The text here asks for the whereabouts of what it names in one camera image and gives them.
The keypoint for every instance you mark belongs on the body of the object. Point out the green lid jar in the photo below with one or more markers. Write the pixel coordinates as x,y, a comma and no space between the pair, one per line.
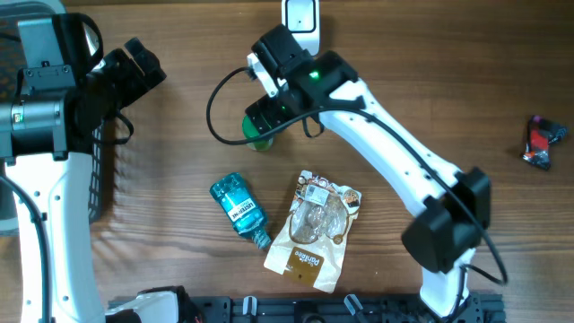
250,131

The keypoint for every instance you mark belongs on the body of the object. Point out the white barcode scanner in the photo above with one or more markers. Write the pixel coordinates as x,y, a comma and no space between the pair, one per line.
302,19

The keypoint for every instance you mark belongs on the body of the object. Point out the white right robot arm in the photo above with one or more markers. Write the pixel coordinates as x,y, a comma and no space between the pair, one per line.
451,209

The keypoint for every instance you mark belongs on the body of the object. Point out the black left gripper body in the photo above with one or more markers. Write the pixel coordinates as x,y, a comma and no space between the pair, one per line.
119,82

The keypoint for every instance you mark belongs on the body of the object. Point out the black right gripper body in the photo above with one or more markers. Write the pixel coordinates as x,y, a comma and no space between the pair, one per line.
277,109

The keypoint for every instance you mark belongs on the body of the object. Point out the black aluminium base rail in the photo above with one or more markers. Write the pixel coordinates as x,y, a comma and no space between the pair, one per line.
388,308

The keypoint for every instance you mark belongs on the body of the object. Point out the teal Listerine mouthwash bottle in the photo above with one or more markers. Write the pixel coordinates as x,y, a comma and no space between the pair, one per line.
246,215

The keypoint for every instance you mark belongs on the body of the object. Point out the grey plastic shopping basket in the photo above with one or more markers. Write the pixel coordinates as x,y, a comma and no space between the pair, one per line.
12,60

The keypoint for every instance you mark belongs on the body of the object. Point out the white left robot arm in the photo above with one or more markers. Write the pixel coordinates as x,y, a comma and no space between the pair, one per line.
48,137

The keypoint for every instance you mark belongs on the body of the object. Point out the beige cookie pouch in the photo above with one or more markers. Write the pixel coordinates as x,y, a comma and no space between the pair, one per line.
310,247

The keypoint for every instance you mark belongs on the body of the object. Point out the black hex wrench set pack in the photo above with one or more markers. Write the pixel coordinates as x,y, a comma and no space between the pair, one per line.
541,133

